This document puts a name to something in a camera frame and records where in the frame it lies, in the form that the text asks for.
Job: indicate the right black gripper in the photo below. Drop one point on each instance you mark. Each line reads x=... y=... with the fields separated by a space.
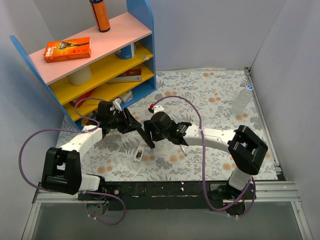
x=148 y=129

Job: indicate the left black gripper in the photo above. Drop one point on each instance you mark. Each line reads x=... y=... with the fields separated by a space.
x=126 y=121

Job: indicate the black remote control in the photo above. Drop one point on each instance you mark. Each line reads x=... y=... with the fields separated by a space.
x=146 y=136

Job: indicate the white remote control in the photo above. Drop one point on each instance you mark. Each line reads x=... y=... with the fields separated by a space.
x=139 y=153

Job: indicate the small screwdriver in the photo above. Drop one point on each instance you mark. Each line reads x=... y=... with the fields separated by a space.
x=183 y=150

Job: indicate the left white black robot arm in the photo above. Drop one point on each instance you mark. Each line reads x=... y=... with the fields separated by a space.
x=62 y=170

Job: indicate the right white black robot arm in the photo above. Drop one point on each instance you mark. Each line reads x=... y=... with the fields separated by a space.
x=247 y=150

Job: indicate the small white box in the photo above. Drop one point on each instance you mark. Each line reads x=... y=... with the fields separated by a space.
x=126 y=97

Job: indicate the yellow packet bottom shelf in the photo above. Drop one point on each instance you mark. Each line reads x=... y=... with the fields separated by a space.
x=84 y=121

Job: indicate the red white flat box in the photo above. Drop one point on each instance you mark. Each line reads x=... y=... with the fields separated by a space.
x=131 y=75

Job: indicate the red box lower shelf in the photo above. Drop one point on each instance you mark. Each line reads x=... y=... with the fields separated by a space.
x=77 y=102

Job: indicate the blue pink yellow shelf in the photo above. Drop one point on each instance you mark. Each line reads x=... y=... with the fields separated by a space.
x=136 y=25

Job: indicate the white paper roll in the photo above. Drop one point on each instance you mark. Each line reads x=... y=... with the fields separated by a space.
x=80 y=77

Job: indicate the floral table mat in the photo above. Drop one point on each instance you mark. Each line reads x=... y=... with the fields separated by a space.
x=200 y=97

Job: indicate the blue white can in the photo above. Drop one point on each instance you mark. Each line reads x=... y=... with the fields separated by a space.
x=127 y=52

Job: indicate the clear plastic bottle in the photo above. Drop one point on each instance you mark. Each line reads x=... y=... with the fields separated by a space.
x=242 y=100

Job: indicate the orange razor box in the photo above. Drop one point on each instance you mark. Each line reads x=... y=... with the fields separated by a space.
x=67 y=50

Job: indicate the orange cylindrical bottle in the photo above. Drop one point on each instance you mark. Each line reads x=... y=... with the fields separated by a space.
x=100 y=14

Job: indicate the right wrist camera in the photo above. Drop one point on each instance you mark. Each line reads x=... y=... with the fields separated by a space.
x=153 y=109

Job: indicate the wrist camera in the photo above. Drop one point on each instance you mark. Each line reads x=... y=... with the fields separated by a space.
x=153 y=109
x=117 y=103

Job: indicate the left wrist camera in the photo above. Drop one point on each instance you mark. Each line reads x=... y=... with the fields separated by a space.
x=117 y=103

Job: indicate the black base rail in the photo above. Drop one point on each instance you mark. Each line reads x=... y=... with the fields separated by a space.
x=172 y=195

